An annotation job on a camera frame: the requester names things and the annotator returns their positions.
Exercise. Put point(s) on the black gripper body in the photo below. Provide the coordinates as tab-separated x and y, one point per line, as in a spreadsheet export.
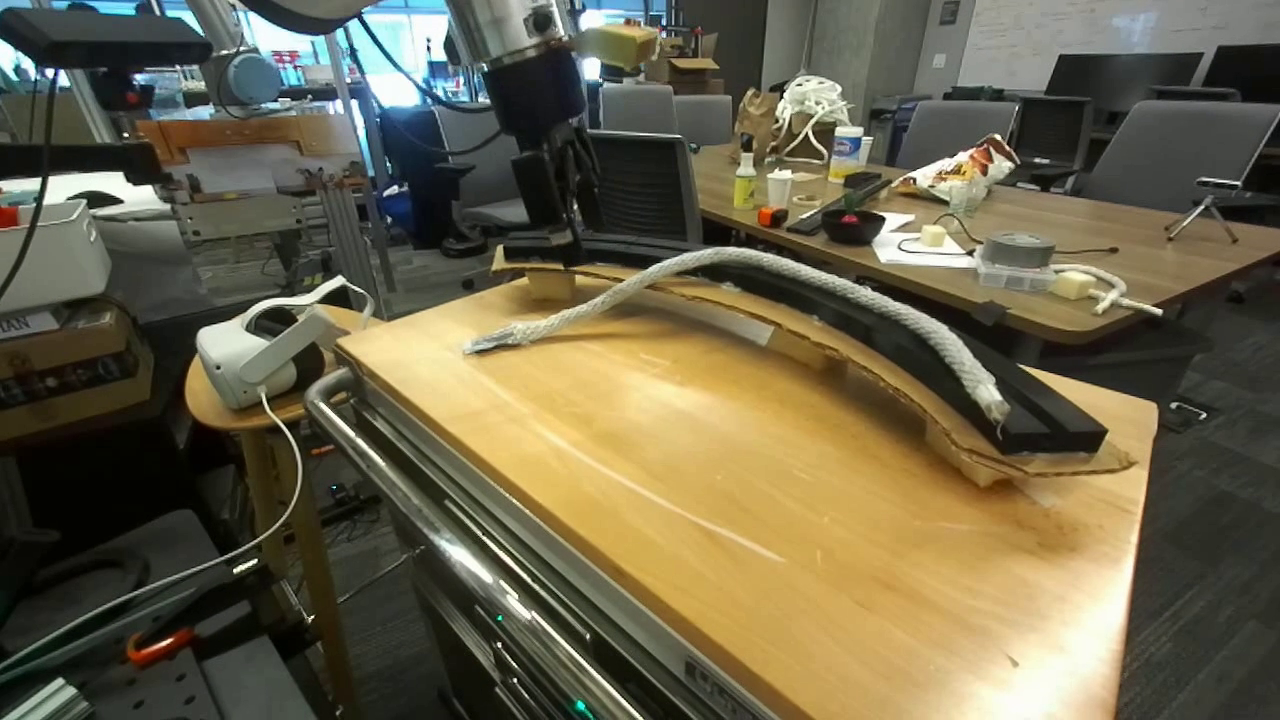
539	101

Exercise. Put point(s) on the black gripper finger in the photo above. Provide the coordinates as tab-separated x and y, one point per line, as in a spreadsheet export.
535	184
582	174

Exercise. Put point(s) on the black curved skate track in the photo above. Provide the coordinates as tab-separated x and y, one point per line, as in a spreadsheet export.
1043	413

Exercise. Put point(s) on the grey office chair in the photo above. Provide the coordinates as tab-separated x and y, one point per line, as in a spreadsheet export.
941	130
1173	152
481	167
639	105
700	120

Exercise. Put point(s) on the black mesh office chair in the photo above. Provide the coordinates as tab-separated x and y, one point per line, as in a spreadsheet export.
654	184

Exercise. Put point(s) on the small wooden support block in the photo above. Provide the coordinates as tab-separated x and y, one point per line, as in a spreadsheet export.
551	285

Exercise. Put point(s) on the dark blue office chair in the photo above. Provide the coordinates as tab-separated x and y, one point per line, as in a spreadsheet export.
407	167

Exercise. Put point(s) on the yellow glue bottle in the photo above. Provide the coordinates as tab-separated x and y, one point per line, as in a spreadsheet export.
746	195

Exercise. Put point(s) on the brown paper bag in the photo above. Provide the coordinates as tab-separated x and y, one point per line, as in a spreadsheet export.
758	126

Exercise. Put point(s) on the small orange tool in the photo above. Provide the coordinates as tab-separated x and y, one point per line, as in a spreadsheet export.
771	216

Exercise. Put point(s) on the white cup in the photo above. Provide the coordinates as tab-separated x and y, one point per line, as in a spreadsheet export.
780	188

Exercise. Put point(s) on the long black flat bar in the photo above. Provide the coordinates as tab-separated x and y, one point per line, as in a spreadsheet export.
843	200

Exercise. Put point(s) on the white jar blue label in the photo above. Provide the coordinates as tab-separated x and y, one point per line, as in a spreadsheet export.
844	152

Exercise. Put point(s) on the black bowl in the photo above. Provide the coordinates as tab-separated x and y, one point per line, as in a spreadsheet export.
849	226

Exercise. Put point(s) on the grey round housing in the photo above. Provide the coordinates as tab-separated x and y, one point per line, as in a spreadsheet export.
245	82

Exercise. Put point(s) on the wooden shelf board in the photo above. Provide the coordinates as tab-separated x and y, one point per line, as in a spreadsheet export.
240	135

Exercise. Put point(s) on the white VR headset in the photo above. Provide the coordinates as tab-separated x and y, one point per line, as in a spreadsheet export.
245	360

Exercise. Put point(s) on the white paper sheet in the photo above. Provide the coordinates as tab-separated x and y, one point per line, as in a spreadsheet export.
904	259

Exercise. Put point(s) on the small white tape roll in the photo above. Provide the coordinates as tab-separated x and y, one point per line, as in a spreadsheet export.
935	238

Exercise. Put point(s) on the grey metal cart cabinet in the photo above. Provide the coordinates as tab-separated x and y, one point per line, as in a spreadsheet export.
535	566

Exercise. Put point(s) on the round wooden stool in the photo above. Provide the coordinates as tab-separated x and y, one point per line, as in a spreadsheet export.
222	408

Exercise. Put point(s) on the chip snack bag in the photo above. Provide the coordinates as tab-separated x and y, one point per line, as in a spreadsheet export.
967	171

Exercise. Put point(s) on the clear plastic box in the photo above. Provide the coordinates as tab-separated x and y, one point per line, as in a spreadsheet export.
1006	282

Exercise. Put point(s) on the white box device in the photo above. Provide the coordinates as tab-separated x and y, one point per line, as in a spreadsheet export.
46	261

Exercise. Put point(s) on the brown cardboard box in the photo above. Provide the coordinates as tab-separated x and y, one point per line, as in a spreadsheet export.
65	360

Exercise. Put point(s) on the beige plug block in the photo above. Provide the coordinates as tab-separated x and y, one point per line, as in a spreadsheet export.
1075	285

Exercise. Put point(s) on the black perforated breadboard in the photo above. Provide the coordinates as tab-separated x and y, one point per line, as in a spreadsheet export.
240	687

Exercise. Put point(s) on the wooden conference table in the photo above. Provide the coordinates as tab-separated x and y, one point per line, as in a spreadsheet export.
1173	261

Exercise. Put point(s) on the small silver tripod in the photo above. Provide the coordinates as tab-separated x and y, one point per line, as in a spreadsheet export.
1205	211

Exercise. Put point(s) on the grey duct tape roll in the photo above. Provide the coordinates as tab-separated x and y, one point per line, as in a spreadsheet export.
1017	254

